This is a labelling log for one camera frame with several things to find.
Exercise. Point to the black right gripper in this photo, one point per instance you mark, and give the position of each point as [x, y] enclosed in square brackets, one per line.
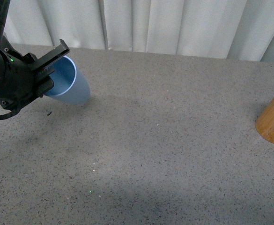
[23, 79]

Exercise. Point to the blue plastic cup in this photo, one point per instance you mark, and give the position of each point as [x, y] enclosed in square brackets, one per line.
[70, 84]

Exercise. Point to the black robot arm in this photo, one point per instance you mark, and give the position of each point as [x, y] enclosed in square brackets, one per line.
[23, 78]

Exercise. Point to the white pleated curtain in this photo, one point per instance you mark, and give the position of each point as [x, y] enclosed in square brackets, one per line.
[225, 29]

